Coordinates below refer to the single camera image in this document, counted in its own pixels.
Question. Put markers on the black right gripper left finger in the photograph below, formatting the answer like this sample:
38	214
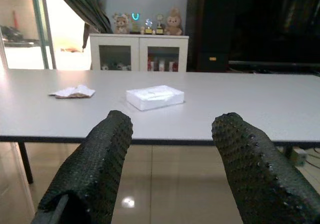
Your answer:
100	159

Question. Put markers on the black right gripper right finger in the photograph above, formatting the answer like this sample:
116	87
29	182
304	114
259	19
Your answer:
255	171

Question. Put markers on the crumpled white paper scrap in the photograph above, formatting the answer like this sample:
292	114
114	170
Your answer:
80	90

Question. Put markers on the grey table with black legs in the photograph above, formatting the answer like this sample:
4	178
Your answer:
225	104

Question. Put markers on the white glass door cabinet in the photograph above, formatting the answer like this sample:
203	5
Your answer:
138	52

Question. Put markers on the black floor speaker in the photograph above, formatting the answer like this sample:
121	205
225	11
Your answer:
215	62

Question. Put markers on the beige bear plush toy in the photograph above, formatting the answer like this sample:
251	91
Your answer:
120	24

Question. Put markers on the crystal ball trophy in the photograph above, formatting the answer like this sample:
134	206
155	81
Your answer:
148	25

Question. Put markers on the gold clock trophy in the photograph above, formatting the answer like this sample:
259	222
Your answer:
160	24

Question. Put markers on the green framed glass door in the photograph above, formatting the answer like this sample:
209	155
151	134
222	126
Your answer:
43	22

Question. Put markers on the dark green curtain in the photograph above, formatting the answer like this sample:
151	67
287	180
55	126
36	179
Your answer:
82	4

